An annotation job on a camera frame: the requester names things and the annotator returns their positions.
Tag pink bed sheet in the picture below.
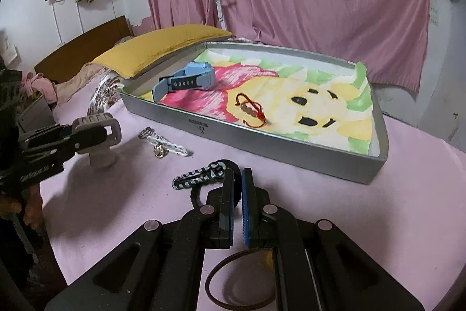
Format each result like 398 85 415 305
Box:
39 96 466 311

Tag pink clothing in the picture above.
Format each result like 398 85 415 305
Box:
21 72 56 104

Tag white window handle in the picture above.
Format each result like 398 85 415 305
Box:
215 0 230 23

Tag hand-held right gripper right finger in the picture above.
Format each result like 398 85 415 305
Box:
240 168 426 311

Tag wooden headboard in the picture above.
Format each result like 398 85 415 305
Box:
34 15 133 84

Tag grey shallow box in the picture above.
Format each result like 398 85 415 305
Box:
119 39 389 185

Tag floral quilt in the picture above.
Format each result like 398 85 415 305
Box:
87 72 126 117

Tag person's left hand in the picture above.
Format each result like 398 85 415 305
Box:
0 183 42 229

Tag beige cloth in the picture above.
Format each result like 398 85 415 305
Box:
54 62 110 105

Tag cartoon printed towel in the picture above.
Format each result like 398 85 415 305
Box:
140 48 373 151

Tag red beaded bracelet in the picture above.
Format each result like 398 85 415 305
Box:
235 93 268 127

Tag blue smartwatch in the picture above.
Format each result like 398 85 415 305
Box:
152 62 215 103

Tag yellow pillow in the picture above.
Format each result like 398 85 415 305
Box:
91 24 234 79

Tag brown hair tie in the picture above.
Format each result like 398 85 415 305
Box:
205 248 278 308

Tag beige hair claw clip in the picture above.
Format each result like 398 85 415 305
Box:
71 112 122 169

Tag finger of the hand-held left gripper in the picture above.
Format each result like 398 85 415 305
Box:
17 122 76 146
22 127 109 166

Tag black and white braided band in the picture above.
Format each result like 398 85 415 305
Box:
172 159 241 214

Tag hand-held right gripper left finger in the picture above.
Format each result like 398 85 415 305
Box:
44 169 241 311

